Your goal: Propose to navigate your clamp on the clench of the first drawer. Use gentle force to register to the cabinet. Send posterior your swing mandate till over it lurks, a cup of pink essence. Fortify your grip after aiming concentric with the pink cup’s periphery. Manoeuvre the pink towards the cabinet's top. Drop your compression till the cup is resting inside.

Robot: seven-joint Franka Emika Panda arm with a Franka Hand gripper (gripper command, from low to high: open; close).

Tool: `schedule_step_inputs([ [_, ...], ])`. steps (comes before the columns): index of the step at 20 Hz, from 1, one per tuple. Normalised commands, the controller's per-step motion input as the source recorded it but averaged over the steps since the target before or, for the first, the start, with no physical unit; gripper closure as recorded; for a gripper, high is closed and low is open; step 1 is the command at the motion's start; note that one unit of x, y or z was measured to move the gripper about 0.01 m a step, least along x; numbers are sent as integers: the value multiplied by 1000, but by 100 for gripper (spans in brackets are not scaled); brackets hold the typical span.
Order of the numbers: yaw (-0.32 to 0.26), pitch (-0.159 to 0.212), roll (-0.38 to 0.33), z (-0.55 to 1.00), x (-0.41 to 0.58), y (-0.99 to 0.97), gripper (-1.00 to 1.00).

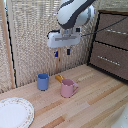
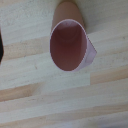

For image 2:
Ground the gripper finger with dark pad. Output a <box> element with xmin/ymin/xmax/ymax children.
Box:
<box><xmin>0</xmin><ymin>29</ymin><xmax>5</xmax><ymax>64</ymax></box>

